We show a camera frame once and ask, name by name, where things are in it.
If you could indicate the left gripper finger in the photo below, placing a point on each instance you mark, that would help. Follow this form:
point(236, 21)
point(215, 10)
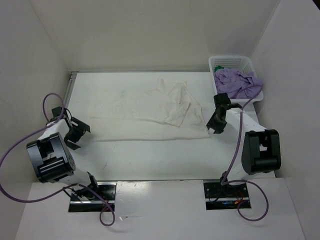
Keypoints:
point(72, 137)
point(80, 126)

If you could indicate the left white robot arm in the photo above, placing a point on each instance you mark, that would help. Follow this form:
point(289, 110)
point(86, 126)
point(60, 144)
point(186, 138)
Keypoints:
point(52, 160)

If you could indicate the white t shirt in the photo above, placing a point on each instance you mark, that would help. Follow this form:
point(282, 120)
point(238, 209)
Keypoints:
point(167, 112)

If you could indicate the green t shirt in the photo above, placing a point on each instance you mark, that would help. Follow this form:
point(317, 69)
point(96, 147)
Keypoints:
point(218, 68)

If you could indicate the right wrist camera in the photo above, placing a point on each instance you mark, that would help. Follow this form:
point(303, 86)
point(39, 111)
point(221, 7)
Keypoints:
point(221, 99)

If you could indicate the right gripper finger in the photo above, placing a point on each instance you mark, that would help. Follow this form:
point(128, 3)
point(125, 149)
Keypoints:
point(214, 122)
point(222, 125)

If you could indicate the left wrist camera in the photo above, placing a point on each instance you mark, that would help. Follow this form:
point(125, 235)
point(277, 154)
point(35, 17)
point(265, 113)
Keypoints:
point(57, 111)

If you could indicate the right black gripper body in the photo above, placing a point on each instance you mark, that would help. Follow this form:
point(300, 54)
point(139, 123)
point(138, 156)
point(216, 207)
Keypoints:
point(221, 119)

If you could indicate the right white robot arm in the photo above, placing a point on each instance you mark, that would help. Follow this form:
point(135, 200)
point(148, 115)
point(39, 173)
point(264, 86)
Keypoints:
point(257, 149)

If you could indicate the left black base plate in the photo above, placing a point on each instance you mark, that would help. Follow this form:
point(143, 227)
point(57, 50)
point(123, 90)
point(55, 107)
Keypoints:
point(83, 200)

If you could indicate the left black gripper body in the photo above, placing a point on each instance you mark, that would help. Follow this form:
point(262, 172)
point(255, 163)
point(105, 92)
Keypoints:
point(75, 127)

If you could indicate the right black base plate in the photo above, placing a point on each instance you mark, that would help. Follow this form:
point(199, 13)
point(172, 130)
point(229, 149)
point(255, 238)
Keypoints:
point(227, 197)

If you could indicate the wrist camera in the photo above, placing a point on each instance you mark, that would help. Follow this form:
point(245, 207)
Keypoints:
point(57, 111)
point(221, 99)

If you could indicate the white plastic laundry basket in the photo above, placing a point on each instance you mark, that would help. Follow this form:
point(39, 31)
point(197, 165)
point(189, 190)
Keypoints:
point(241, 63)

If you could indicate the purple t shirt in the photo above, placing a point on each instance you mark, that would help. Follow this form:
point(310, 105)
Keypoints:
point(236, 84)

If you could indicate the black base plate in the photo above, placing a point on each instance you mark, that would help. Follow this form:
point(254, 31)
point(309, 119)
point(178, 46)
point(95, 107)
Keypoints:
point(227, 197)
point(83, 200)

